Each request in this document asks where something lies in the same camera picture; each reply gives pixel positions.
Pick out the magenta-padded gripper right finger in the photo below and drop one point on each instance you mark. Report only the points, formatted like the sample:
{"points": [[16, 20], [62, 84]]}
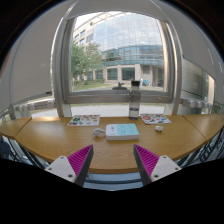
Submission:
{"points": [[165, 167]]}

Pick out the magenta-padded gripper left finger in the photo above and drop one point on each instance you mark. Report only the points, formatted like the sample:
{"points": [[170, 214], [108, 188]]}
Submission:
{"points": [[63, 167]]}

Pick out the small white charger block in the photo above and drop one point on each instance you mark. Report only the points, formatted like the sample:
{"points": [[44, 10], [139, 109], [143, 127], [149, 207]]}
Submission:
{"points": [[159, 128]]}

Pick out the large colourful sticker sheet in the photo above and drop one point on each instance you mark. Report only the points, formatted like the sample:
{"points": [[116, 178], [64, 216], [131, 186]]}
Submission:
{"points": [[155, 118]]}

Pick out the small colourful sticker sheet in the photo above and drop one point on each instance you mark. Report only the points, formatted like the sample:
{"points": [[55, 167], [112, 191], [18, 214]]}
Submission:
{"points": [[84, 120]]}

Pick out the white and light-blue power strip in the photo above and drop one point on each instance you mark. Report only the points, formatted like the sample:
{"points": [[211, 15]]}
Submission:
{"points": [[122, 131]]}

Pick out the clear bottle with dark cap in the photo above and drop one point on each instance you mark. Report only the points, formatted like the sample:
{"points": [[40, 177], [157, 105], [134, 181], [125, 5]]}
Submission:
{"points": [[134, 101]]}

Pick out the white wall socket row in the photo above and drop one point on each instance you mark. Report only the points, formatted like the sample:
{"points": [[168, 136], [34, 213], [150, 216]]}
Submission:
{"points": [[33, 106], [196, 103]]}

